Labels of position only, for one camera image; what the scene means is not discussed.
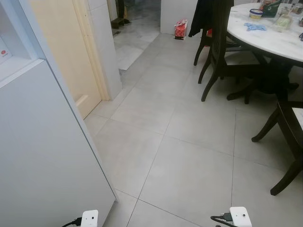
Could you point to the dark wooden chair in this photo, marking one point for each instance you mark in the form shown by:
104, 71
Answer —
220, 42
289, 123
202, 49

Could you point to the round white marble table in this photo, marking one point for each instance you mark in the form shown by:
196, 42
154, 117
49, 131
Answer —
265, 40

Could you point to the clear bag green contents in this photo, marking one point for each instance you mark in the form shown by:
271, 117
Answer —
283, 22

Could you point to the blue cloth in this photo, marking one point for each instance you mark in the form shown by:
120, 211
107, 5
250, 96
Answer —
255, 27

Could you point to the green snack packet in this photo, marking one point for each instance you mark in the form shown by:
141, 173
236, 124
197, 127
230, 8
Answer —
270, 8

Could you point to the dark hanging jacket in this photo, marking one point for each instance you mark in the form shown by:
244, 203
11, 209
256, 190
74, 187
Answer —
201, 16

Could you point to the red plastic bag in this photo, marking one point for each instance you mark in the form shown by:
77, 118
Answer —
181, 29

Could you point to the beige wooden door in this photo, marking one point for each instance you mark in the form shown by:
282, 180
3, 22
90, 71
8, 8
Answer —
61, 47

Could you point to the white cabinet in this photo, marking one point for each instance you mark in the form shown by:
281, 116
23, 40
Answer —
42, 142

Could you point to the red white sticker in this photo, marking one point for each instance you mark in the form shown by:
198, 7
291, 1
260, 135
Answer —
3, 54

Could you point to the beige door frame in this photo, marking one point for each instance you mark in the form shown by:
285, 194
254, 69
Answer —
97, 56

